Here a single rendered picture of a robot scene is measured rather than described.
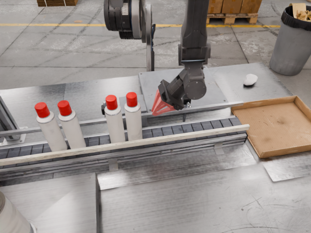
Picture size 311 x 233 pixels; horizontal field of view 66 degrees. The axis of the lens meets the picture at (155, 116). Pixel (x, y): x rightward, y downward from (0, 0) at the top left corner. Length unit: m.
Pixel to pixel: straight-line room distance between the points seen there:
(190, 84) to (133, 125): 0.26
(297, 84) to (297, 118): 1.83
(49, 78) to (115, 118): 2.20
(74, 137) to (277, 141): 0.74
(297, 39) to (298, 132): 1.83
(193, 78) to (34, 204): 0.57
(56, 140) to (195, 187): 0.47
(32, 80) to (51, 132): 2.17
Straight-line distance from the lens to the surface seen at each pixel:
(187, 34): 0.62
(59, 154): 0.85
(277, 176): 0.93
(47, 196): 0.81
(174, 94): 0.72
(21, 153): 0.95
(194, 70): 0.65
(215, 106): 0.90
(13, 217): 0.66
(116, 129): 0.79
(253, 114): 1.11
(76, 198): 0.78
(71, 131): 0.79
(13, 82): 3.02
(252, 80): 1.26
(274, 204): 0.87
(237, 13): 4.02
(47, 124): 0.78
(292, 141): 1.06
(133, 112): 0.74
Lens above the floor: 1.55
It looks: 44 degrees down
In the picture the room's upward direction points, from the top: straight up
